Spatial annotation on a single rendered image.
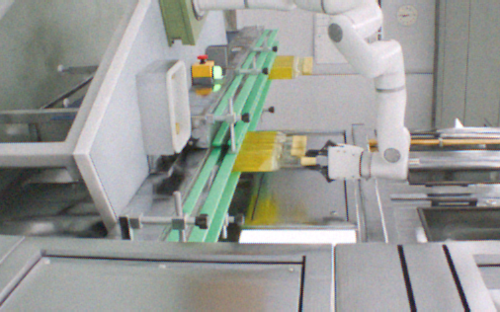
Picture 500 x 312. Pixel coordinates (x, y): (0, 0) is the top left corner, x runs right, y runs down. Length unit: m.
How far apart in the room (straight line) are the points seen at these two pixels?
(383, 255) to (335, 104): 7.08
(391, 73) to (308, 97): 6.32
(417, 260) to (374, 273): 0.07
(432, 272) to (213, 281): 0.29
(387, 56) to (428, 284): 0.86
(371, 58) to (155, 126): 0.58
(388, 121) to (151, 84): 0.63
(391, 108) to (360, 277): 0.86
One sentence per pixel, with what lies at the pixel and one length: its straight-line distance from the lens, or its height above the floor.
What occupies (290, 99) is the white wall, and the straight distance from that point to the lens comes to 7.85.
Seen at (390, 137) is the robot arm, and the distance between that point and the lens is 1.55.
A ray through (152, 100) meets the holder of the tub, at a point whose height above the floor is 0.79.
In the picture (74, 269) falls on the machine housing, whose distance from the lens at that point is 0.86.
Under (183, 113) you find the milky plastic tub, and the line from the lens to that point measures 1.65.
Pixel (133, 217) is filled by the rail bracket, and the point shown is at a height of 0.87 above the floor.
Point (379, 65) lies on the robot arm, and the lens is 1.48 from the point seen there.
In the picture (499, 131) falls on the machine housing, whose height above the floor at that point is 1.98.
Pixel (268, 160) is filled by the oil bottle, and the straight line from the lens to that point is 1.71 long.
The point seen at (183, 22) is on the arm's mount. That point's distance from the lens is 1.74.
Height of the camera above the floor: 1.23
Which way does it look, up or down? 8 degrees down
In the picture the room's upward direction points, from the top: 89 degrees clockwise
